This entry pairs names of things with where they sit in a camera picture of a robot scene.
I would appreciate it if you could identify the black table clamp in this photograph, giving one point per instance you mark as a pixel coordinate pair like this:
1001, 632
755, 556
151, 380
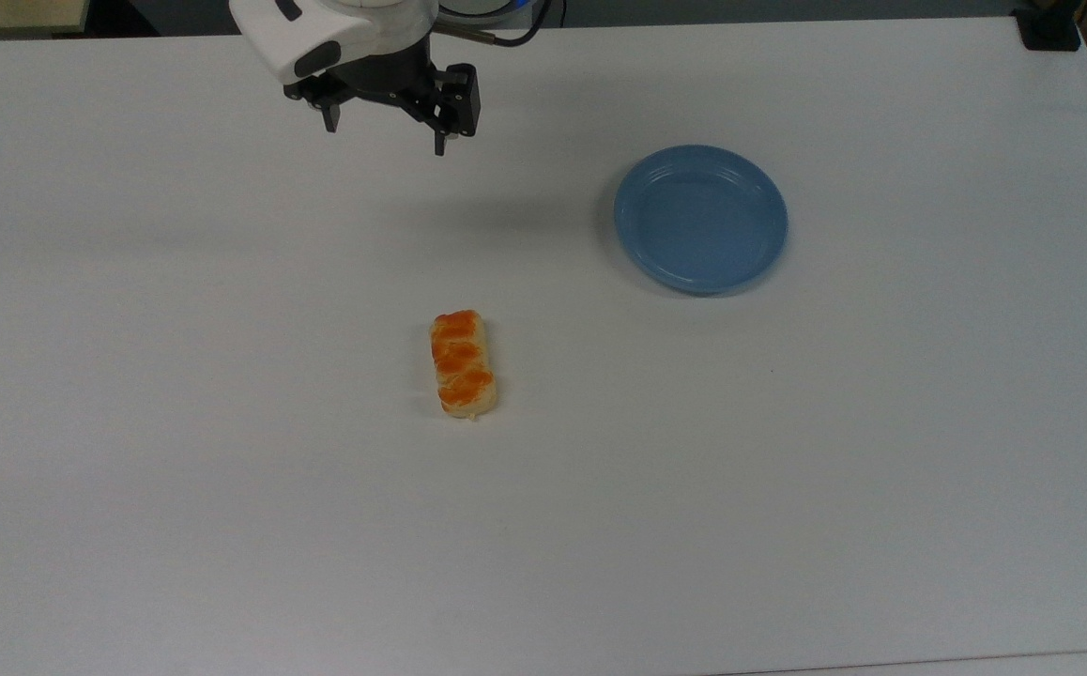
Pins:
1050, 26

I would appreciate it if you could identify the beige cardboard box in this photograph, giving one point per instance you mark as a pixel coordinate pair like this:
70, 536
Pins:
13, 14

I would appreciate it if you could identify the blue round plate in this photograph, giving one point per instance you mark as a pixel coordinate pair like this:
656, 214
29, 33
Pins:
700, 219

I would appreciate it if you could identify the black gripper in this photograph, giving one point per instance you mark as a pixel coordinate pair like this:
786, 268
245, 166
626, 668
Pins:
384, 80

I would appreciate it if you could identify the orange glazed bread loaf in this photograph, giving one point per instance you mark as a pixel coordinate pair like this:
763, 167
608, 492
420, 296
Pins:
462, 363

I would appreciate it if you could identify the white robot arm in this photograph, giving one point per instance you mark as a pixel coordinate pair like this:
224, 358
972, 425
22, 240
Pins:
318, 28

